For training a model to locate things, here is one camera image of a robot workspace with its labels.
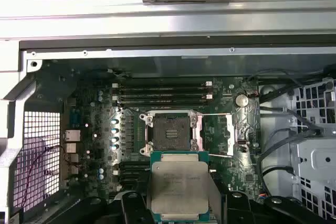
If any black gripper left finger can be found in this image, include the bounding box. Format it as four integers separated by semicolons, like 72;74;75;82
75;191;153;224

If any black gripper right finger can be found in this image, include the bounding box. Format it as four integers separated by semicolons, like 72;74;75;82
208;171;336;224

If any CPU with silver top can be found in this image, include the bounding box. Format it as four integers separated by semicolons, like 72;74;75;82
146;151;211;222

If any metal socket cover frame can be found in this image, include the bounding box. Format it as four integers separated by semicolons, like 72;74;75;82
202;113;235;158

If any black RAM slot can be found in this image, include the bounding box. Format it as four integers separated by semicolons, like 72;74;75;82
119;99;207;105
112;82;213;88
119;167;151;174
119;179;149;186
119;161;151;168
112;93;213;100
113;170;150;180
119;88;207;94

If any CPU socket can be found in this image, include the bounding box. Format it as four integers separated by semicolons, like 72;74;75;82
140;112;203;154

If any green motherboard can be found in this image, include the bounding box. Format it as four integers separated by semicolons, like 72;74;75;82
62;76;260;201

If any metal rear port block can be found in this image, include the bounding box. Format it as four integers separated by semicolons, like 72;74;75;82
64;129;81;141
65;142;80;154

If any perforated metal drive cage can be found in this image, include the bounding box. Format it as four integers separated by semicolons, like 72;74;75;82
258;77;336;221

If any round coin battery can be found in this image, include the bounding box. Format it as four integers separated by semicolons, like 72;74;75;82
234;94;249;108

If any open black PC case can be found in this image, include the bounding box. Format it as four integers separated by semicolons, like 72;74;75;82
0;39;336;224

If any flat black cable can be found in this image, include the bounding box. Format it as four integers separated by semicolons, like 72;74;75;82
286;107;324;137

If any black arcing cable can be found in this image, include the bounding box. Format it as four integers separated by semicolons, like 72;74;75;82
246;68;329;88

